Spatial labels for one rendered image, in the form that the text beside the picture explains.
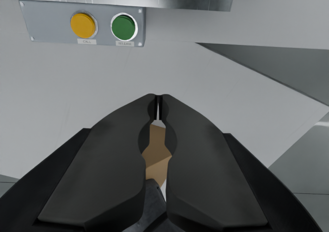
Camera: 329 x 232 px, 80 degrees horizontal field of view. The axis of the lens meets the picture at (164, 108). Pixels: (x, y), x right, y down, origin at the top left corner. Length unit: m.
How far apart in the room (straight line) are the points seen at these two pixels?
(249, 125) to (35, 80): 0.62
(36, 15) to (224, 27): 0.37
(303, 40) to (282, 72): 1.11
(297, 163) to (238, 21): 2.05
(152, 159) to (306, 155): 2.02
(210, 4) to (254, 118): 0.38
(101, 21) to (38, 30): 0.12
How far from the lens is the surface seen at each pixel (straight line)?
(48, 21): 0.43
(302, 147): 2.28
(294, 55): 1.68
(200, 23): 0.49
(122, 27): 0.38
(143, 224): 0.52
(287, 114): 0.69
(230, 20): 0.51
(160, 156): 0.52
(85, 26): 0.39
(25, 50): 0.60
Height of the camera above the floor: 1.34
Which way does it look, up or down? 57 degrees down
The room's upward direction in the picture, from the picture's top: 179 degrees clockwise
